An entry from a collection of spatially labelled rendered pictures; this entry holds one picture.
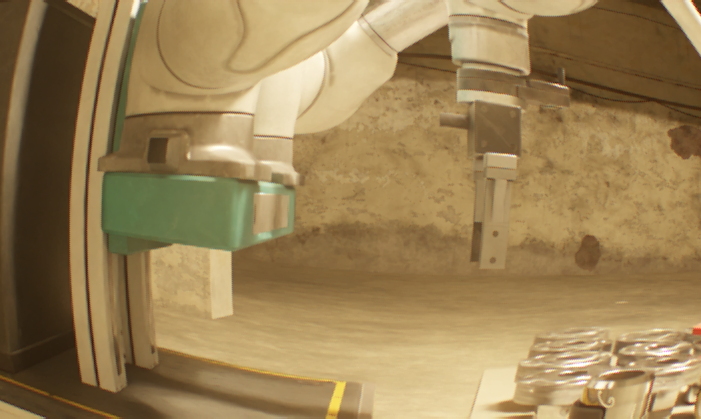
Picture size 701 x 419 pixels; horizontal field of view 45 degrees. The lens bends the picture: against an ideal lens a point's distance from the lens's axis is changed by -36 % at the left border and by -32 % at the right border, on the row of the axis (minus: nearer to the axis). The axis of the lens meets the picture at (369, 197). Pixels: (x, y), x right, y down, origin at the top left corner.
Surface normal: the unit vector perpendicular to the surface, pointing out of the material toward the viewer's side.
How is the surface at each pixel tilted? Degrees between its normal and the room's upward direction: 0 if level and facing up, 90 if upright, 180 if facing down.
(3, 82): 90
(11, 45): 90
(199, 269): 90
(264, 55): 159
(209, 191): 90
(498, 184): 120
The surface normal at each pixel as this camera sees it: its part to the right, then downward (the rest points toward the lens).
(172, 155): 0.99, 0.06
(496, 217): -0.04, 0.50
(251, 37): -0.18, 0.85
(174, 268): -0.15, -0.01
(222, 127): 0.73, -0.03
